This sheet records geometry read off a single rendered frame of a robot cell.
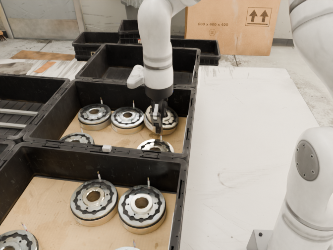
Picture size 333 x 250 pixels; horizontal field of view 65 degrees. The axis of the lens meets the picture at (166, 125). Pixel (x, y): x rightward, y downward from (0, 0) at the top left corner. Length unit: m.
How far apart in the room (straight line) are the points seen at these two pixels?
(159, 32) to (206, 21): 2.73
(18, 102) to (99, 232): 0.61
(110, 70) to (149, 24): 0.61
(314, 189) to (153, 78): 0.41
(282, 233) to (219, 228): 0.24
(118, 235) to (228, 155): 0.49
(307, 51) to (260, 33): 2.97
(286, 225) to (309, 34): 0.31
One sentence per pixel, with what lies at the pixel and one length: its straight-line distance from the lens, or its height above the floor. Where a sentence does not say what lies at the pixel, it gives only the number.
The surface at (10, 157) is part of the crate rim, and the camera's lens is 0.67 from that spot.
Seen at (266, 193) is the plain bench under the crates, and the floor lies 0.70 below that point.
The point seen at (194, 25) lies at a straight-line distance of 3.30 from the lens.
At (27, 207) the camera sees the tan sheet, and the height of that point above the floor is 0.83.
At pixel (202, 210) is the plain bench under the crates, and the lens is 0.78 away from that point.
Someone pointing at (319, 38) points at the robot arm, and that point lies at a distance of 0.44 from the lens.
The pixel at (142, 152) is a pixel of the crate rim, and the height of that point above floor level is 0.93.
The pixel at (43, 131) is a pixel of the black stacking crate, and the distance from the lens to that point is 0.76.
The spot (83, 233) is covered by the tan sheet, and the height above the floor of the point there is 0.83.
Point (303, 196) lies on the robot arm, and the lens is 0.46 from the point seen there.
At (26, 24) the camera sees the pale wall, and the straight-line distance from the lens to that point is 4.11.
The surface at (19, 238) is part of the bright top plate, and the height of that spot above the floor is 0.86.
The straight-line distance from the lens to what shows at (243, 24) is 3.36.
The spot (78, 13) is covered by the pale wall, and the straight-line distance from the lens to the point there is 3.73.
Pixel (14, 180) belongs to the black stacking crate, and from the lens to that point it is 0.70.
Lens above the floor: 1.35
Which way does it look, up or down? 39 degrees down
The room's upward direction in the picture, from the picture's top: straight up
